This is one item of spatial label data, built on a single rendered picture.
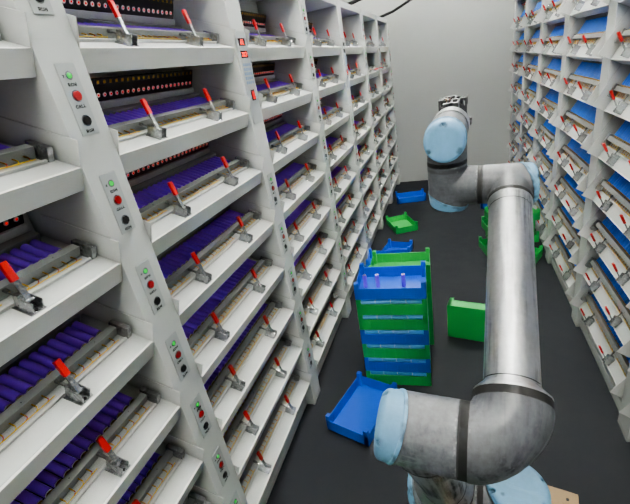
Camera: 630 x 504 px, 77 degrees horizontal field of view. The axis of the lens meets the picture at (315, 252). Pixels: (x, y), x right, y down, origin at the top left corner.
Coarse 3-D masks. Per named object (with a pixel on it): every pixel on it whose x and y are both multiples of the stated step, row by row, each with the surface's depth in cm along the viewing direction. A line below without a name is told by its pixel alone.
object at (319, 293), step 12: (324, 264) 230; (336, 264) 229; (324, 276) 220; (336, 276) 225; (312, 288) 206; (324, 288) 212; (312, 300) 202; (324, 300) 203; (312, 312) 192; (312, 324) 186
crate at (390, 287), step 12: (360, 264) 185; (360, 276) 185; (372, 276) 188; (384, 276) 186; (396, 276) 184; (408, 276) 182; (420, 276) 180; (360, 288) 180; (372, 288) 168; (384, 288) 166; (396, 288) 165; (408, 288) 164; (420, 288) 162
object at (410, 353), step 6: (366, 348) 183; (372, 348) 182; (378, 348) 181; (384, 348) 180; (390, 348) 180; (396, 348) 179; (426, 348) 175; (366, 354) 184; (372, 354) 183; (378, 354) 183; (384, 354) 182; (390, 354) 181; (396, 354) 180; (402, 354) 179; (408, 354) 179; (414, 354) 178; (420, 354) 177; (426, 354) 176
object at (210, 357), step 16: (256, 256) 156; (272, 256) 154; (272, 272) 152; (272, 288) 147; (240, 304) 132; (256, 304) 134; (240, 320) 126; (192, 352) 111; (208, 352) 112; (224, 352) 116; (208, 368) 107
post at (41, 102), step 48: (0, 0) 62; (48, 48) 66; (0, 96) 70; (48, 96) 67; (96, 96) 75; (96, 144) 75; (96, 192) 75; (144, 240) 86; (192, 384) 100; (192, 432) 100
